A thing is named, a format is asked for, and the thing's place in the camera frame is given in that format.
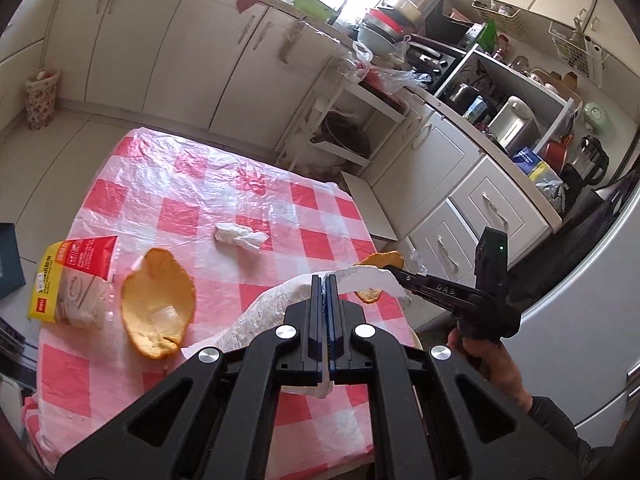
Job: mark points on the white drawer cabinet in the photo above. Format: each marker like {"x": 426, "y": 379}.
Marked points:
{"x": 440, "y": 186}

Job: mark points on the black frying pan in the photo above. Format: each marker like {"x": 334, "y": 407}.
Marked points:
{"x": 344, "y": 132}

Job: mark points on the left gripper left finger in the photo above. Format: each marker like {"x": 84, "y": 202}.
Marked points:
{"x": 308, "y": 319}

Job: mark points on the red white checkered tablecloth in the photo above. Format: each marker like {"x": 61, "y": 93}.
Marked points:
{"x": 161, "y": 191}

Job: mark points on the green bowl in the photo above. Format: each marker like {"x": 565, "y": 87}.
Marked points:
{"x": 316, "y": 9}

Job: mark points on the white kitchen rack shelf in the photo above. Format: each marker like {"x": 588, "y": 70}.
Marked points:
{"x": 336, "y": 90}

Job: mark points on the white tissue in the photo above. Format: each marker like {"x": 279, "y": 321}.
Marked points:
{"x": 240, "y": 236}

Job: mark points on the person right hand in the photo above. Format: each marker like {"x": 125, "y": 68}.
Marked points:
{"x": 498, "y": 366}

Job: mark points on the large orange peel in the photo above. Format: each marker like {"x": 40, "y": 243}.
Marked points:
{"x": 157, "y": 304}

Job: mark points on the white toaster appliance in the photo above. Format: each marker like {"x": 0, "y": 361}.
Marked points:
{"x": 515, "y": 126}

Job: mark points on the stacked bowls pile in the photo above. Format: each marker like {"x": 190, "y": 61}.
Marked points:
{"x": 386, "y": 24}

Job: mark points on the white base cabinets row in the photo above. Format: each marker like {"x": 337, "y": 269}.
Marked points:
{"x": 237, "y": 74}

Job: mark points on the white plastic bag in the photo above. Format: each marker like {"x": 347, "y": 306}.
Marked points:
{"x": 267, "y": 311}

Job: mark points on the black electric kettle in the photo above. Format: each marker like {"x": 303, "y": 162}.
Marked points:
{"x": 587, "y": 167}

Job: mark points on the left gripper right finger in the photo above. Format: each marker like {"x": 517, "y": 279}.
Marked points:
{"x": 348, "y": 365}

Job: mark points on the red yellow snack bag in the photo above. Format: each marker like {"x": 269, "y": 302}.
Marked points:
{"x": 73, "y": 284}

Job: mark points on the silver refrigerator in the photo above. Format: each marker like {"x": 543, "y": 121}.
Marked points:
{"x": 579, "y": 345}

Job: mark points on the floral waste basket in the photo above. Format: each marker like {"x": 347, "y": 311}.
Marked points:
{"x": 40, "y": 95}

